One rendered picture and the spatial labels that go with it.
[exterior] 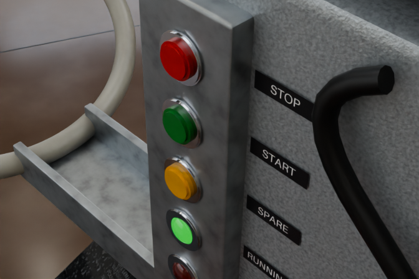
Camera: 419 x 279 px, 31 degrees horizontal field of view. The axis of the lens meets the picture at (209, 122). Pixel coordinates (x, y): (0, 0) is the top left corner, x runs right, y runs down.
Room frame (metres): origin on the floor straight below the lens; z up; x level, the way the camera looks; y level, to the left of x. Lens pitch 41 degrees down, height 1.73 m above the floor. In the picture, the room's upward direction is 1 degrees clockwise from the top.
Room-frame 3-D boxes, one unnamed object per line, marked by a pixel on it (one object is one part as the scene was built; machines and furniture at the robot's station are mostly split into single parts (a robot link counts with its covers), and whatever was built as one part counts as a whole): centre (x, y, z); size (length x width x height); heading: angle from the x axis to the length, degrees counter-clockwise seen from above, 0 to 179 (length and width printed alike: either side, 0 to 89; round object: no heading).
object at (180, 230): (0.36, 0.02, 1.32); 0.02 x 0.01 x 0.02; 45
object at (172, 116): (0.36, 0.02, 1.42); 0.03 x 0.01 x 0.03; 45
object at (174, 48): (0.36, 0.02, 1.47); 0.03 x 0.01 x 0.03; 45
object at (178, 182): (0.36, 0.02, 1.37); 0.03 x 0.01 x 0.03; 45
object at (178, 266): (0.36, 0.02, 1.27); 0.02 x 0.01 x 0.02; 45
